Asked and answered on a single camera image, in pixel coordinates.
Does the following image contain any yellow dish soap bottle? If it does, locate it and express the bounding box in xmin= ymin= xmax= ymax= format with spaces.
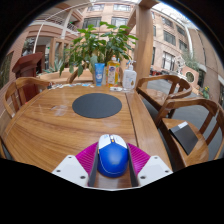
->
xmin=106 ymin=54 xmax=121 ymax=88

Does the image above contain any brick monument with round emblem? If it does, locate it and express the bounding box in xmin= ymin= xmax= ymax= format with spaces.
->
xmin=181 ymin=65 xmax=200 ymax=88

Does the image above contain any green potted plant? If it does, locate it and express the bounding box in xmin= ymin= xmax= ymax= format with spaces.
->
xmin=59 ymin=21 xmax=139 ymax=84

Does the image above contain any dark red wooden lectern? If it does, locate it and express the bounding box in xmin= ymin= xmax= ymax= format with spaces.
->
xmin=11 ymin=51 xmax=44 ymax=103

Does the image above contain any round dark grey mouse pad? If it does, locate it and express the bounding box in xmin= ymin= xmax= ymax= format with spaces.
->
xmin=71 ymin=92 xmax=123 ymax=120

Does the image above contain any black notebook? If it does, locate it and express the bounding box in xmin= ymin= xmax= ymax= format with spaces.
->
xmin=169 ymin=121 xmax=199 ymax=156

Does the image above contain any clear bag with white items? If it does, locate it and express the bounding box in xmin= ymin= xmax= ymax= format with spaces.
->
xmin=109 ymin=86 xmax=125 ymax=93

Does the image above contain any yellow flowering plant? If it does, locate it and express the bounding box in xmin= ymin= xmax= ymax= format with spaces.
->
xmin=200 ymin=85 xmax=212 ymax=100

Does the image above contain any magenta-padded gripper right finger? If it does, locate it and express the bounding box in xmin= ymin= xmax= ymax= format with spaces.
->
xmin=127 ymin=143 xmax=174 ymax=188

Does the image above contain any blue and white computer mouse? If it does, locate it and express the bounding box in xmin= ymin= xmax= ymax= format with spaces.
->
xmin=96 ymin=133 xmax=130 ymax=178

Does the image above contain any wooden armchair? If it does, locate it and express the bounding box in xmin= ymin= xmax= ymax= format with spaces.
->
xmin=135 ymin=74 xmax=193 ymax=119
xmin=154 ymin=97 xmax=224 ymax=171
xmin=2 ymin=76 xmax=51 ymax=119
xmin=66 ymin=68 xmax=94 ymax=84

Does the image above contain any long wooden planter box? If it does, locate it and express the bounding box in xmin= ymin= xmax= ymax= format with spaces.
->
xmin=39 ymin=68 xmax=94 ymax=84

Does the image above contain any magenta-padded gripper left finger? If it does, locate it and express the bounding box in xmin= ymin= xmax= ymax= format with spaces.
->
xmin=51 ymin=142 xmax=100 ymax=188

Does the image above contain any blue squeeze tube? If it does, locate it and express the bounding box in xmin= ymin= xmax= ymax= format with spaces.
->
xmin=94 ymin=62 xmax=106 ymax=87

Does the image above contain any white pump dispenser bottle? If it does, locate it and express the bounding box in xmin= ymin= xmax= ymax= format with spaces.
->
xmin=122 ymin=60 xmax=138 ymax=91

